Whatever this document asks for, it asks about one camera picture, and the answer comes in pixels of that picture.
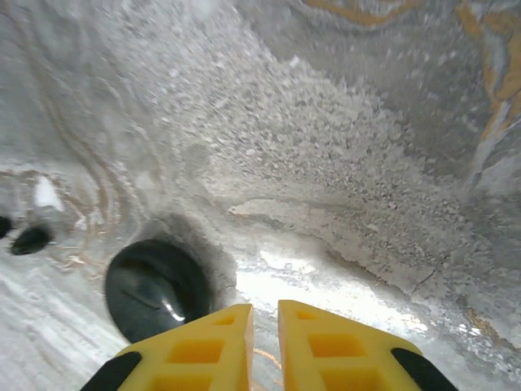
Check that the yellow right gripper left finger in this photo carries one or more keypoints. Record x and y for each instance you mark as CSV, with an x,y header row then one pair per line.
x,y
195,358

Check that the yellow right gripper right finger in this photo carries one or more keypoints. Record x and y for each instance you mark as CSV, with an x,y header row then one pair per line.
x,y
334,358

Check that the black bowl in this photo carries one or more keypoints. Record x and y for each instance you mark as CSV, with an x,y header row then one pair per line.
x,y
154,285

